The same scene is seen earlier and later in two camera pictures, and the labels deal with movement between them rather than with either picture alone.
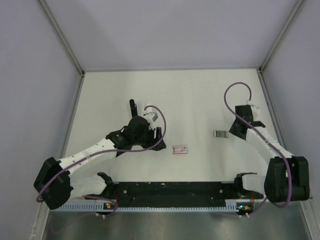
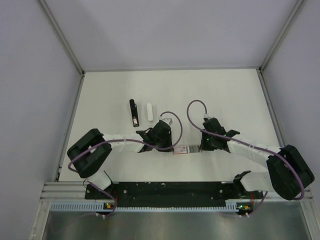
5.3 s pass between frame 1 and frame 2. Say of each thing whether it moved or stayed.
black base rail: stayed
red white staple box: stayed
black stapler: stayed
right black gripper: moved
